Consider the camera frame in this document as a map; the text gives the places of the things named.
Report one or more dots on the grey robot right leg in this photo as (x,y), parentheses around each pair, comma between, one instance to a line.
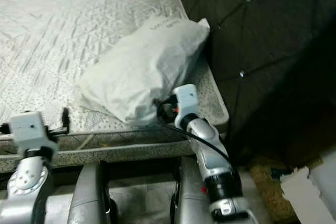
(191,198)

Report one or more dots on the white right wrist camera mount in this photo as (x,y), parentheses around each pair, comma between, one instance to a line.
(186,99)

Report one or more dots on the black tufted headboard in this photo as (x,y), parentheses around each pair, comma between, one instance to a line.
(268,35)

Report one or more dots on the grey robot left leg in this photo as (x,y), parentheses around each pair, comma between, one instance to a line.
(89,192)

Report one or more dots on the white quilted mattress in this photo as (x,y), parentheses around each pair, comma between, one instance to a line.
(68,40)

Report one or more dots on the grey robot leg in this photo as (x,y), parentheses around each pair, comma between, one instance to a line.
(191,198)
(89,192)

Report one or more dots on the white pillow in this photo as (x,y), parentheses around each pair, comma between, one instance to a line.
(144,72)

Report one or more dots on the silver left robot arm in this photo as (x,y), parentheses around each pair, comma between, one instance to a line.
(31,187)

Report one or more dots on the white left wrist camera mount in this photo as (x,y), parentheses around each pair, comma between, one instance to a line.
(31,129)

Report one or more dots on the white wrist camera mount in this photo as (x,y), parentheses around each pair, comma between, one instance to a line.
(31,129)
(186,99)

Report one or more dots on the white torn cardboard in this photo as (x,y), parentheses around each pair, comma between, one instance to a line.
(302,198)

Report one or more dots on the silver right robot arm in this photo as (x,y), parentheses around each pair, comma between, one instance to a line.
(215,171)

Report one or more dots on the brown floor mat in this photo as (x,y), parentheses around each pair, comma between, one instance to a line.
(265,192)

